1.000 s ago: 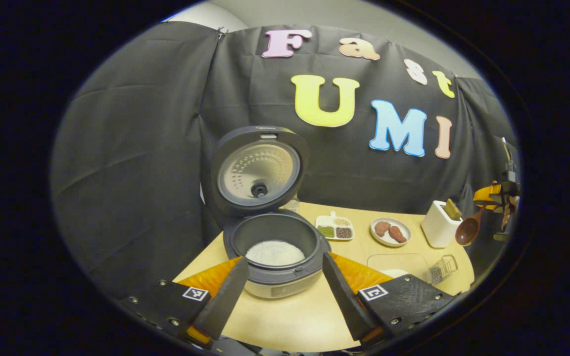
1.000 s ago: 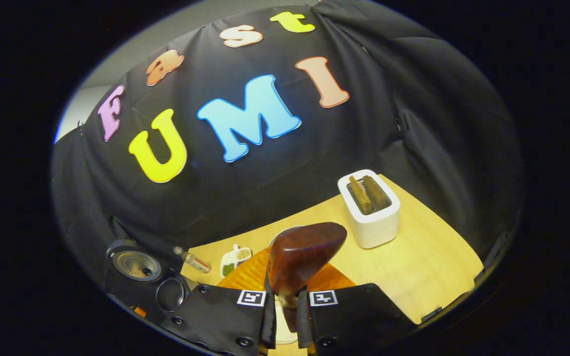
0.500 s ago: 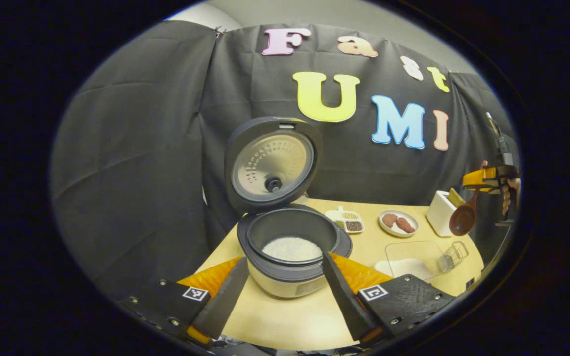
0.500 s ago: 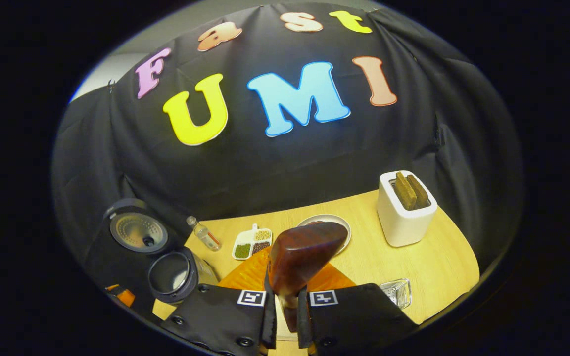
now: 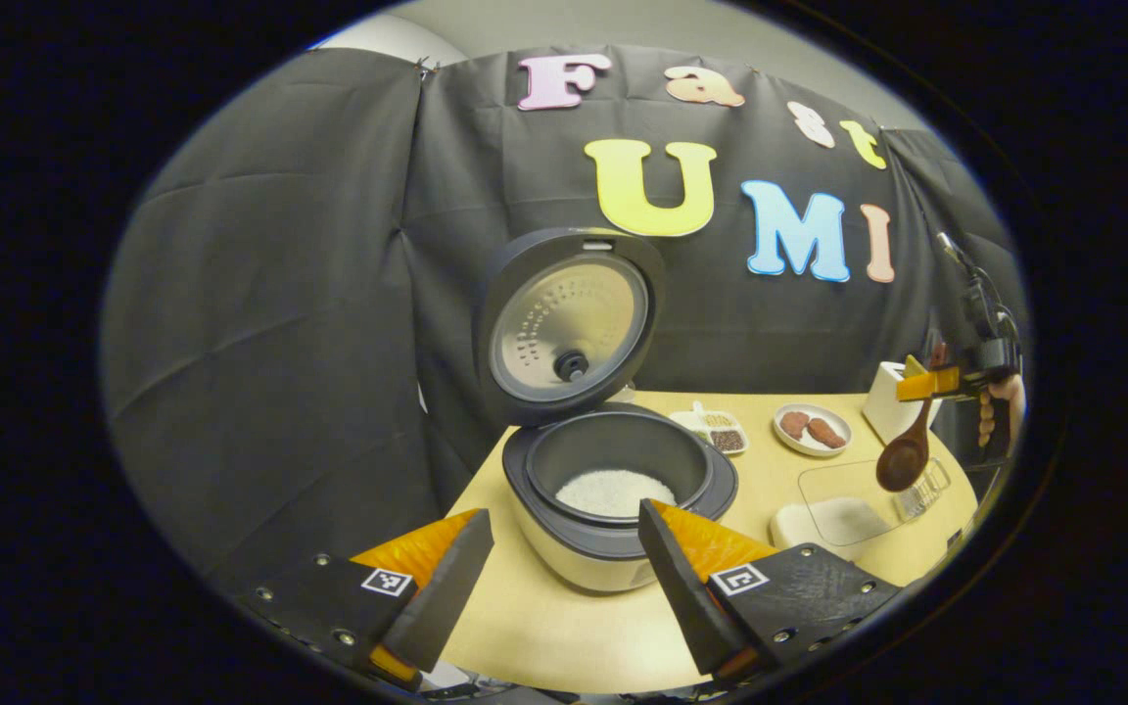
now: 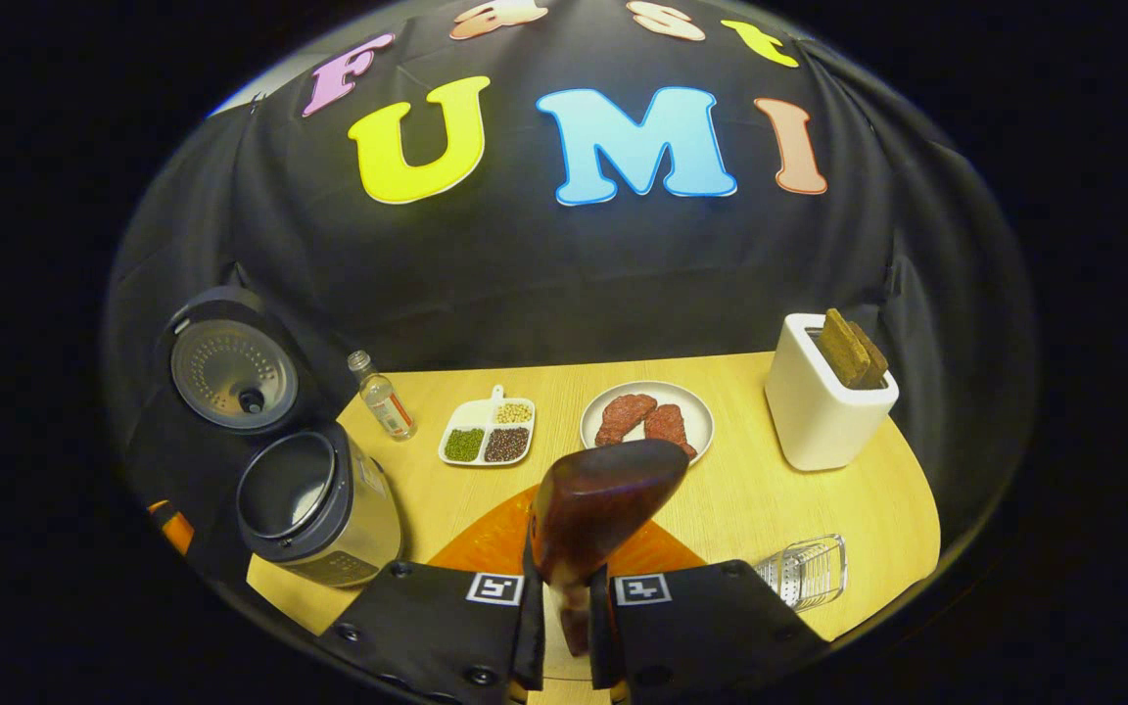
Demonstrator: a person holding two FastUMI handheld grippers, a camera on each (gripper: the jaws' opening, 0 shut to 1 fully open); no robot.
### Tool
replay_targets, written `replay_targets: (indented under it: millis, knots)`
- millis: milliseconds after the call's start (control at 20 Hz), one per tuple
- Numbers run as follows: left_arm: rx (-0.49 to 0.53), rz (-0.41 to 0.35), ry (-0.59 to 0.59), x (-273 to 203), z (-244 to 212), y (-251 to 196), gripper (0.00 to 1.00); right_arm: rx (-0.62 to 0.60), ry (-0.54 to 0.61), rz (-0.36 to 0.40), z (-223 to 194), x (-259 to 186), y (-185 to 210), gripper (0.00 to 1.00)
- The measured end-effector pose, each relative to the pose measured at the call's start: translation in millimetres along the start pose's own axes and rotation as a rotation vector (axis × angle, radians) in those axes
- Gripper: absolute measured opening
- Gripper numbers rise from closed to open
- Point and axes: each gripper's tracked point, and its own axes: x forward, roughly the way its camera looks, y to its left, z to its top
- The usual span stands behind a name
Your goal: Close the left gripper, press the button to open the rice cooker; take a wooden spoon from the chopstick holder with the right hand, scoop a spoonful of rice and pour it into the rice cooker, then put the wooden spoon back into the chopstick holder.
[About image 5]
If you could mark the white toaster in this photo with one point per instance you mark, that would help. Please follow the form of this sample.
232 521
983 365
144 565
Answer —
882 406

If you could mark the black backdrop cloth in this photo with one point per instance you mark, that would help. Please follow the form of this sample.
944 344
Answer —
270 323

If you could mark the clear-lidded white rice box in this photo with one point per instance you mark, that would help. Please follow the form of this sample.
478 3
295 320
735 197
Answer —
843 519

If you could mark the brown wooden spoon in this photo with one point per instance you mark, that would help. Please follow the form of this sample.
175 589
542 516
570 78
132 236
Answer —
902 460

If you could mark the white divided bean dish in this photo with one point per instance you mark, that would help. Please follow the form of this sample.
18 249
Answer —
711 431

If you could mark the reddish brown meat piece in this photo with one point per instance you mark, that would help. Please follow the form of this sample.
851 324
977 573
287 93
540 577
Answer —
794 424
826 433

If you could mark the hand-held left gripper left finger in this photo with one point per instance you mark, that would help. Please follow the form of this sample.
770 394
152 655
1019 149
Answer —
446 597

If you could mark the brown toast slice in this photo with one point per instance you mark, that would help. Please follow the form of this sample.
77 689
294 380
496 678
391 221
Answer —
914 367

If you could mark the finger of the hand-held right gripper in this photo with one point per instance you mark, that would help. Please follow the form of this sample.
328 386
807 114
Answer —
926 384

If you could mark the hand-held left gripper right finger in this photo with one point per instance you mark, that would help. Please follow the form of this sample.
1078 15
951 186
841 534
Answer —
686 597

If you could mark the white round plate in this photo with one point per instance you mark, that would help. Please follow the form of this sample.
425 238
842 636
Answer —
814 448

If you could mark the grey rice cooker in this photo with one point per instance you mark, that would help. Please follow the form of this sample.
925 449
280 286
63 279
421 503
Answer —
613 460

